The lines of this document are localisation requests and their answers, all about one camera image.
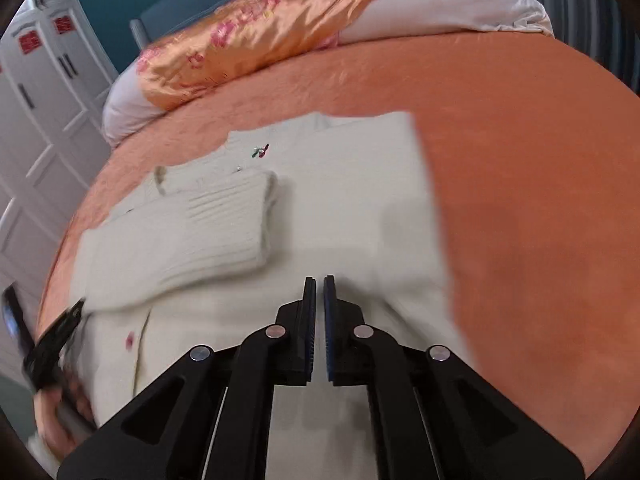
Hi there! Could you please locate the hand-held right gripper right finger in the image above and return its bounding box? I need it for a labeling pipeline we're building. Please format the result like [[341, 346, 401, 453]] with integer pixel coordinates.
[[322, 275, 586, 480]]

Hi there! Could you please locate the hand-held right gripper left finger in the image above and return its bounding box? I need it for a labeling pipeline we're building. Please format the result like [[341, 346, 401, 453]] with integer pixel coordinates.
[[56, 276, 318, 480]]

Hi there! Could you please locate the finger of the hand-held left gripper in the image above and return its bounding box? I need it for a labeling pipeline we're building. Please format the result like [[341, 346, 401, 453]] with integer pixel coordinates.
[[24, 297, 87, 392], [1, 284, 35, 357]]

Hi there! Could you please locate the cream towel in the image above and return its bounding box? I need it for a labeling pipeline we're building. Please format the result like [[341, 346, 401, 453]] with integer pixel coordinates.
[[59, 110, 482, 480]]

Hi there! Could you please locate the person's left hand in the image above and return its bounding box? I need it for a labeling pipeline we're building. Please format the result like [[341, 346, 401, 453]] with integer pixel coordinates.
[[31, 374, 99, 458]]

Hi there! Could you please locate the white panelled wardrobe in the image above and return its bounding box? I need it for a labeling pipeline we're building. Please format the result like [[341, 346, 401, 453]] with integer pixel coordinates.
[[0, 0, 122, 383]]

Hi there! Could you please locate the orange plush bed blanket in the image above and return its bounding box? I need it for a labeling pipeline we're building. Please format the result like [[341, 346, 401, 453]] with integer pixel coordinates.
[[36, 30, 640, 480]]

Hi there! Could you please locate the orange floral satin pillow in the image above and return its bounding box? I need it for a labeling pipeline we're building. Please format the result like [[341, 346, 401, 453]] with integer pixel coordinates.
[[136, 0, 384, 111]]

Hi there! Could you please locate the white folded duvet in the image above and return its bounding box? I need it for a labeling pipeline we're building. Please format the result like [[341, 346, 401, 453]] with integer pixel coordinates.
[[101, 0, 556, 149]]

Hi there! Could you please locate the grey striped curtain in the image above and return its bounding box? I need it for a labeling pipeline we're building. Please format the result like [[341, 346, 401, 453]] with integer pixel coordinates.
[[462, 0, 640, 107]]

